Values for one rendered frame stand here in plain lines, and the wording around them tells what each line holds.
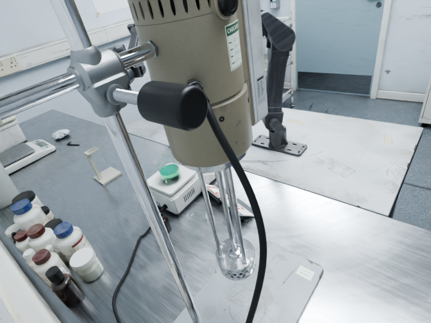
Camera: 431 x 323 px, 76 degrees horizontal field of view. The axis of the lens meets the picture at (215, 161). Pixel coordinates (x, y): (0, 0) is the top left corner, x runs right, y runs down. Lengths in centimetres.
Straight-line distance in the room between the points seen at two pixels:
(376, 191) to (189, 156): 66
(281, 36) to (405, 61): 272
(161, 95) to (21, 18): 200
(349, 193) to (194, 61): 68
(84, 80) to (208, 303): 52
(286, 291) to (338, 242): 18
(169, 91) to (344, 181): 77
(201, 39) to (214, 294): 52
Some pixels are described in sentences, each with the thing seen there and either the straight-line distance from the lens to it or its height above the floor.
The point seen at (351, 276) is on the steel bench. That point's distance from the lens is 69.
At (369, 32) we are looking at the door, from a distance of 349.
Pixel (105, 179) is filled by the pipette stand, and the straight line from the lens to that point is 111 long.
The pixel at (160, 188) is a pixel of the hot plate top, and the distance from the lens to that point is 82.
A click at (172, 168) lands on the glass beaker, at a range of 78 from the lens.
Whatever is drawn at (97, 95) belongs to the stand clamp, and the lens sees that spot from 23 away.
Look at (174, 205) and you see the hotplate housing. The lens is 81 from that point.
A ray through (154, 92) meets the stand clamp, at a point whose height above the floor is 141.
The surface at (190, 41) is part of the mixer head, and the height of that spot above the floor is 142.
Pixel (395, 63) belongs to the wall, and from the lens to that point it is 353.
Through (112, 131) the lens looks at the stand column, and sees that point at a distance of 25.
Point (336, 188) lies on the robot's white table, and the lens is 87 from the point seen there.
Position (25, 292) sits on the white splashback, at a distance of 73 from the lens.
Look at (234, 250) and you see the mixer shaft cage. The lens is 48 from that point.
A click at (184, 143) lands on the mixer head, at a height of 132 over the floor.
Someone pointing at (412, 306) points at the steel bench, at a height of 90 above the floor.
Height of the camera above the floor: 147
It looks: 34 degrees down
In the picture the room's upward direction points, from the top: 12 degrees counter-clockwise
